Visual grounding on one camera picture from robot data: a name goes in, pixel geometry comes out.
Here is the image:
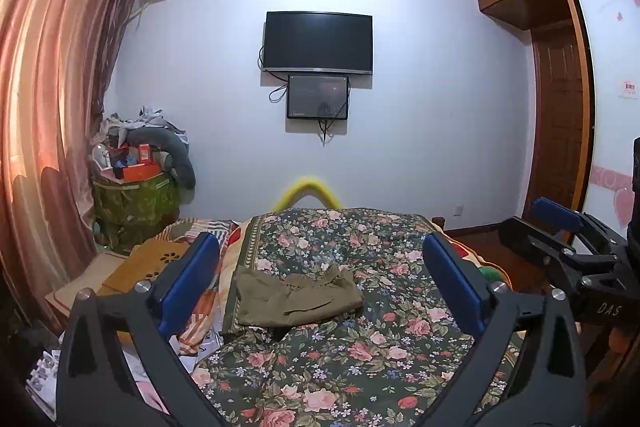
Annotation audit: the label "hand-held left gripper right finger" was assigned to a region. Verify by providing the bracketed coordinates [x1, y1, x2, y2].
[415, 232, 587, 427]

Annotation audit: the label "olive green pants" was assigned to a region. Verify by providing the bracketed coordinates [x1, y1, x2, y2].
[235, 264, 366, 328]

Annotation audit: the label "striped pink curtain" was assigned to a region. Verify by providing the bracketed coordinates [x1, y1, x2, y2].
[0, 0, 143, 333]

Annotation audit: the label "wooden board with flower cutouts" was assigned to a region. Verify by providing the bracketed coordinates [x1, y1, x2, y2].
[102, 239, 193, 293]

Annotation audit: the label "small wall monitor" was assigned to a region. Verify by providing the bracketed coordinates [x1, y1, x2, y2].
[286, 74, 350, 120]

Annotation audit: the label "white wardrobe sliding door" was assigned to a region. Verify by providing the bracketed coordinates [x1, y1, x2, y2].
[570, 0, 640, 233]

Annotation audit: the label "black wall television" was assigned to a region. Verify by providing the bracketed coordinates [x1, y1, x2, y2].
[263, 11, 374, 75]

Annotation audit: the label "orange patterned bedsheet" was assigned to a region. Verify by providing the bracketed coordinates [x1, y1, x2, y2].
[167, 218, 251, 358]

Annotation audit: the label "yellow foam pad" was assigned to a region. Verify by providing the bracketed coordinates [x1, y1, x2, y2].
[272, 176, 343, 212]

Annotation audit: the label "green cloth covered cabinet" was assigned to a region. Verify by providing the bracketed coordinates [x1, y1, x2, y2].
[91, 172, 181, 253]

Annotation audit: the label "dark floral blanket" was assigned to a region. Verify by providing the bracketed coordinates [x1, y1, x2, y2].
[192, 208, 526, 427]

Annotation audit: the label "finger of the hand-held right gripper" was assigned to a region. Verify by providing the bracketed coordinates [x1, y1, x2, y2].
[531, 198, 632, 254]
[498, 217, 619, 294]

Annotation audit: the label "pile of clothes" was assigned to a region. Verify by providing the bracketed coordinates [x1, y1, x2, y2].
[97, 106, 188, 148]

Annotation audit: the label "grey long pillow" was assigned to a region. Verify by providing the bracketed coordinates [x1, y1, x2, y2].
[127, 127, 197, 190]

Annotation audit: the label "black monitor cable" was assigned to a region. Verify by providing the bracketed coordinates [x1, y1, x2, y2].
[319, 99, 351, 145]

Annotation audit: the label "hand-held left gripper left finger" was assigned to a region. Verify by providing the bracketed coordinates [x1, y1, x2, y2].
[56, 232, 231, 427]

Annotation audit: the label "orange box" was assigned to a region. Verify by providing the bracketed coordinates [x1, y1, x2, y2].
[121, 144, 163, 182]

